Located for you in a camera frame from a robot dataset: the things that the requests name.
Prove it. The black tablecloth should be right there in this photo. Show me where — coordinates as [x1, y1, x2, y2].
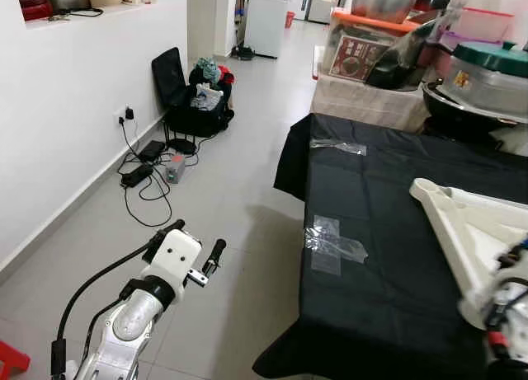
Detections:
[252, 112, 528, 380]

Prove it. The red lidded plastic container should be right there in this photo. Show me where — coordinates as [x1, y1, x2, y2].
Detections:
[450, 7, 514, 43]

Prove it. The black fabric bag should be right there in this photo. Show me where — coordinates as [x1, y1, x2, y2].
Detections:
[165, 79, 236, 138]

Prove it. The red stool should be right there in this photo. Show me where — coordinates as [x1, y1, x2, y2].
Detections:
[0, 339, 31, 379]

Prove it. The green pot with lid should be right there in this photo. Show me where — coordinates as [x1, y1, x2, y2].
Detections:
[452, 40, 528, 77]

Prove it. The white cabinet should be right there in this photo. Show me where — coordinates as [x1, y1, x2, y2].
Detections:
[245, 0, 294, 59]

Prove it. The grey refrigerator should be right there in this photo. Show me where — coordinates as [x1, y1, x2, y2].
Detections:
[305, 0, 347, 25]

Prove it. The beige cloth covered bench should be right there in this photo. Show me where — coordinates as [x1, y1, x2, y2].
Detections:
[312, 71, 430, 134]

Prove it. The black folding chair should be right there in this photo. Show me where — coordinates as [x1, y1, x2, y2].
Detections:
[151, 48, 195, 154]

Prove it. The orange lidded storage box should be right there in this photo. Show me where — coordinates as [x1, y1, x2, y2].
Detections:
[324, 9, 422, 84]

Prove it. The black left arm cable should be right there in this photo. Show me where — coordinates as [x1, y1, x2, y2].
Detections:
[49, 240, 162, 377]

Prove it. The white plastic table top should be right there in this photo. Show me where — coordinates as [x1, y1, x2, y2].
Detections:
[410, 178, 528, 331]

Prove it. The white crumpled plastic bag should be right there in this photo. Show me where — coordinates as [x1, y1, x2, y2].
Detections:
[191, 83, 225, 110]

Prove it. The grey electronic box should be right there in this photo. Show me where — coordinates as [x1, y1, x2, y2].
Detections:
[163, 153, 186, 185]

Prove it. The black power adapter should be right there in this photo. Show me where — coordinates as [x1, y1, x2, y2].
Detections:
[136, 141, 166, 161]
[120, 164, 155, 187]

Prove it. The glossy black bag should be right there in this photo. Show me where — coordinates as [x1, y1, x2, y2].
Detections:
[367, 21, 446, 91]

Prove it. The red cooking pot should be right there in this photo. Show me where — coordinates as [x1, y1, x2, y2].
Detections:
[15, 0, 54, 21]

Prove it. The black wok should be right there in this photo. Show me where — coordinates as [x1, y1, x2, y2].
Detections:
[422, 79, 516, 142]

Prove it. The clear tape patch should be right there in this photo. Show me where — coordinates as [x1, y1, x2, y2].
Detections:
[312, 138, 368, 157]
[304, 215, 370, 275]

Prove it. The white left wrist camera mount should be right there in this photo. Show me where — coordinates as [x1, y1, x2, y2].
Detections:
[142, 229, 203, 303]

